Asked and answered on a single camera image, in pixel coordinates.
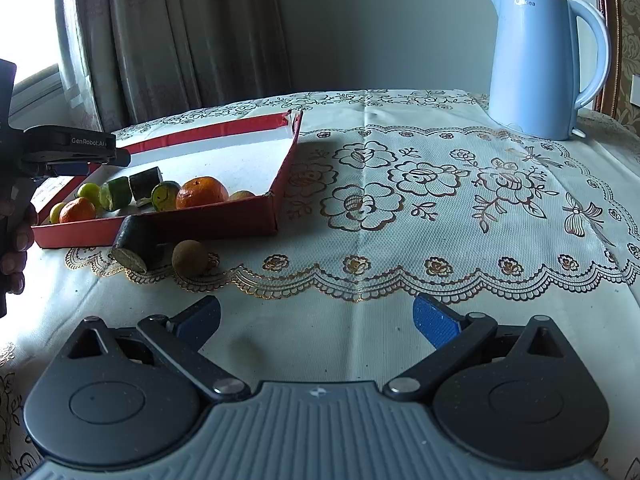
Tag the large orange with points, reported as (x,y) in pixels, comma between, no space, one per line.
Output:
(202,193)

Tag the person's left hand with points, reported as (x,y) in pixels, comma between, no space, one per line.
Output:
(20,245)

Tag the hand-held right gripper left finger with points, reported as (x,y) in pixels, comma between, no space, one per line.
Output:
(200,322)

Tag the large brown longan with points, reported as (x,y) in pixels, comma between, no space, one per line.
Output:
(190,258)

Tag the light blue electric kettle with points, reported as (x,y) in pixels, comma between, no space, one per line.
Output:
(535,60)

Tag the red cardboard box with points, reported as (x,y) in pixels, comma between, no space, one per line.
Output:
(200,222)

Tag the yellow-green small fruit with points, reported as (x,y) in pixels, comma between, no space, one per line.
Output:
(56,212)
(90,191)

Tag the white wall switch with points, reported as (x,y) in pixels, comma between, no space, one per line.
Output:
(636,91)

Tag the green lime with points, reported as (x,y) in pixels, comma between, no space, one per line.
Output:
(165,196)

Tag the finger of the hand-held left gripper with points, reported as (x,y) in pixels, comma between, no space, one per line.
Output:
(117,157)

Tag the long dark cucumber piece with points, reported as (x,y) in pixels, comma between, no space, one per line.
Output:
(140,240)

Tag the small orange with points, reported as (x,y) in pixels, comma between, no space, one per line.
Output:
(77,211)

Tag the white floral tablecloth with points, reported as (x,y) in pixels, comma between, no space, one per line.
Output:
(320,330)

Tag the floral lace table runner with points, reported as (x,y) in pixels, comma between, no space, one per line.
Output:
(425,210)

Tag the short dark cucumber piece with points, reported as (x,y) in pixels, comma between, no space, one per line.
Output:
(146,183)

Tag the small brown longan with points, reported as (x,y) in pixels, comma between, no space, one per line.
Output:
(241,195)

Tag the grey curtain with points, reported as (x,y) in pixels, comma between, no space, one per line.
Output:
(175,35)

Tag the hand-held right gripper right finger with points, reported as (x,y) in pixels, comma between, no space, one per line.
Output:
(434,321)

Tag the green cucumber piece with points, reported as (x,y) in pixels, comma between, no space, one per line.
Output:
(115,194)

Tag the wooden upholstered headboard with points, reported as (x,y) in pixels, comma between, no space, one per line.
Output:
(627,25)

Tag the white window frame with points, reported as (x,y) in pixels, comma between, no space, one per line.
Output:
(35,90)

